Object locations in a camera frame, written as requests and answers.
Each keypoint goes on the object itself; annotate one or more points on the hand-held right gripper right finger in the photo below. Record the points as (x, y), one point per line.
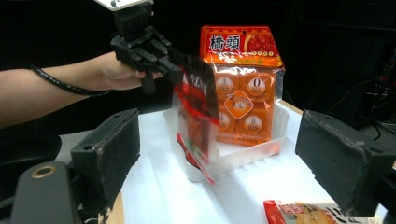
(342, 161)

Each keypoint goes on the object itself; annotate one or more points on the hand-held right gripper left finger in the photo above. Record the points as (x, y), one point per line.
(106, 155)

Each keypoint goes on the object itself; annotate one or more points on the beige pouch with red base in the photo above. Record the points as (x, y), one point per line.
(311, 214)

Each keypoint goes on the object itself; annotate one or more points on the white plastic container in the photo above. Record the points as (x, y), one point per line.
(249, 155)

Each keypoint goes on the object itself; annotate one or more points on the black and red clear packet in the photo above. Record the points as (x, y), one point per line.
(199, 93)

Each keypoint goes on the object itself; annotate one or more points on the orange snack packet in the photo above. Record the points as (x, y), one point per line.
(239, 43)

